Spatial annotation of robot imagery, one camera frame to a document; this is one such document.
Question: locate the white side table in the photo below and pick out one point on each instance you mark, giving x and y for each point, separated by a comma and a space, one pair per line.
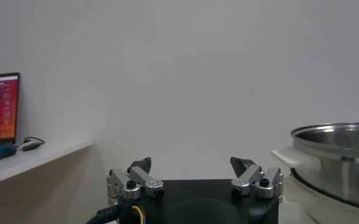
45, 158

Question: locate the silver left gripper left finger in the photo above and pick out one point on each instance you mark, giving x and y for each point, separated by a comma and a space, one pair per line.
142, 179

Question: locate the small black dongle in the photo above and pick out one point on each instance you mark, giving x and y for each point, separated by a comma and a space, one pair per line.
30, 146

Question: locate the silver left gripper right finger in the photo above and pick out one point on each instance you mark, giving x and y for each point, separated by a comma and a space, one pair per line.
249, 178

